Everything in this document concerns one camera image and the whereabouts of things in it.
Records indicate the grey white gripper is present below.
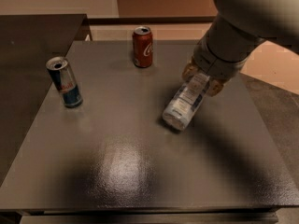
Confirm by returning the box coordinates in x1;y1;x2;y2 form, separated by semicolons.
181;15;264;97

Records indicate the clear blue-label plastic bottle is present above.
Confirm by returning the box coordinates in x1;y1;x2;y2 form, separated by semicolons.
162;73;209;131

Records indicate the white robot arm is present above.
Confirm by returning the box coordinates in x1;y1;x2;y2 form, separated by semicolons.
182;0;299;96

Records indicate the red cola can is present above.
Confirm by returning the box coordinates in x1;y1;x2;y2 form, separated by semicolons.
132;26;153;68

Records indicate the silver blue energy drink can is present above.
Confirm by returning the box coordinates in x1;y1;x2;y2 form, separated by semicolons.
46;56;83;108

